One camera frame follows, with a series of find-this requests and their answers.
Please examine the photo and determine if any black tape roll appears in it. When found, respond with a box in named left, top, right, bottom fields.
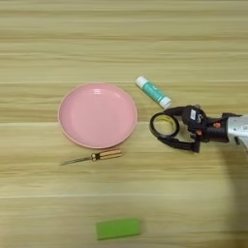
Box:
left=148, top=110, right=180, bottom=140

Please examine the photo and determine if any green rectangular block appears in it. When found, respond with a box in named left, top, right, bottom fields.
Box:
left=96, top=217, right=141, bottom=241

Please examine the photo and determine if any pink round plate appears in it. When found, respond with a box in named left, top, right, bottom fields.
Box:
left=57, top=82, right=139, bottom=150

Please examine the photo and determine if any white green glue stick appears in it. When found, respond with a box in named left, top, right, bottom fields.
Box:
left=135, top=76, right=172, bottom=109

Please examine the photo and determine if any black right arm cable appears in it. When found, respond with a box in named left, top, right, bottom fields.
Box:
left=221, top=111, right=242, bottom=120

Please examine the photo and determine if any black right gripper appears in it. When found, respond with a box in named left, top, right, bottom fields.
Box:
left=157, top=106, right=231, bottom=154

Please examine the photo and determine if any wooden handle screwdriver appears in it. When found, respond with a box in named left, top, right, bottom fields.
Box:
left=59, top=148, right=123, bottom=167

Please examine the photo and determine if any black box white label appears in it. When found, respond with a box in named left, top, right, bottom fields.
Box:
left=181, top=105, right=207, bottom=132

